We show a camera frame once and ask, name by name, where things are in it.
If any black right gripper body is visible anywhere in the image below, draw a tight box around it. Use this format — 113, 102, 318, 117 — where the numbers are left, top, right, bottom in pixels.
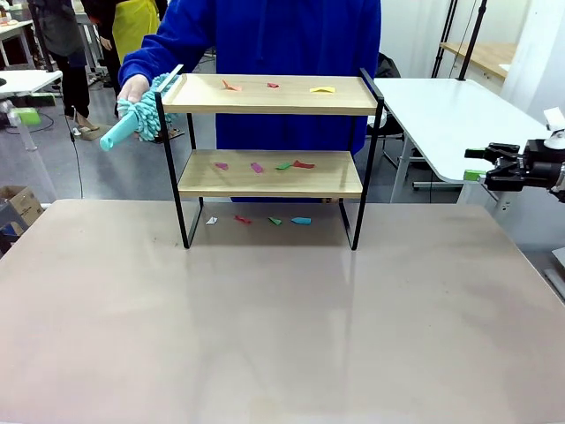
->
523, 139, 565, 192

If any teal chenille duster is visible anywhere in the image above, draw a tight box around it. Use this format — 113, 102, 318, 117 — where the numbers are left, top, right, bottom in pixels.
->
99, 72, 186, 154

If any person's right forearm blue sleeve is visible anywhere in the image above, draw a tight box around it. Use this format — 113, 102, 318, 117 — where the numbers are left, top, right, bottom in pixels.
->
118, 33, 217, 89

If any person's right hand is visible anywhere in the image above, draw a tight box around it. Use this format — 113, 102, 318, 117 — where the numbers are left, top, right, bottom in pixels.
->
117, 73, 154, 105

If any small white round-edged table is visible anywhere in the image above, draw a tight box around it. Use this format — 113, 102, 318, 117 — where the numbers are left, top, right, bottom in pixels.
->
0, 69, 64, 99

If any grey floor mat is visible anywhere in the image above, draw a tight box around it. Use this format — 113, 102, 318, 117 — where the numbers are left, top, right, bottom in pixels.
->
72, 123, 118, 142

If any large white side table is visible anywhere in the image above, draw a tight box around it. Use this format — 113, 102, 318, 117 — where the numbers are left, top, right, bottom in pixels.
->
373, 77, 565, 213

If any person in grey top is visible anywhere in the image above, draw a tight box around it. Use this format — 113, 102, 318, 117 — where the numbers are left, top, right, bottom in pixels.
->
26, 0, 101, 133

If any white background desk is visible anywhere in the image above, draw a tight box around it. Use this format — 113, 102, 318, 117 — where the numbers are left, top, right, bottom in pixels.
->
0, 16, 36, 70

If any cardboard box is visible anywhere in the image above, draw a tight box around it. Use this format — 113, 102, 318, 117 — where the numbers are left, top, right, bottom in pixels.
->
0, 185, 45, 236

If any light wooden background table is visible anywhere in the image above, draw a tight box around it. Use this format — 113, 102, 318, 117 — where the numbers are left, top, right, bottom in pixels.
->
439, 42, 518, 81

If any person with yellow apron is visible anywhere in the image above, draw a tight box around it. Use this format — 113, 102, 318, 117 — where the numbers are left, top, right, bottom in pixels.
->
82, 0, 170, 89

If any black stand pole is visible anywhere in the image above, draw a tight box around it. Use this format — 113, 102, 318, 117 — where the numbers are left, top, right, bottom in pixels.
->
457, 0, 487, 81

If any black tripod stand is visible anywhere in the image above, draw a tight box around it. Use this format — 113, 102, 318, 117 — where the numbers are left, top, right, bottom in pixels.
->
431, 0, 459, 80

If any black office chair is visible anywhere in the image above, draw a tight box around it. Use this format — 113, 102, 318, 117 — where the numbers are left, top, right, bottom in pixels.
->
365, 51, 414, 191

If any person in blue hoodie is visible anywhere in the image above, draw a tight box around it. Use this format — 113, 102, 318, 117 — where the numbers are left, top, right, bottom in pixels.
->
167, 0, 381, 203

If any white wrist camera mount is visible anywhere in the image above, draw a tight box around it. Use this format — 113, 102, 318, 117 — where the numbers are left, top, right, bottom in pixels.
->
542, 108, 565, 149

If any black floor cable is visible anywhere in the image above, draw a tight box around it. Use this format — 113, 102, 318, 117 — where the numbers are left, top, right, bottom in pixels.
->
64, 112, 86, 200

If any two-tier wooden black-frame shelf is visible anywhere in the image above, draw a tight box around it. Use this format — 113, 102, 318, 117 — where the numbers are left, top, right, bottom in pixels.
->
154, 65, 385, 252

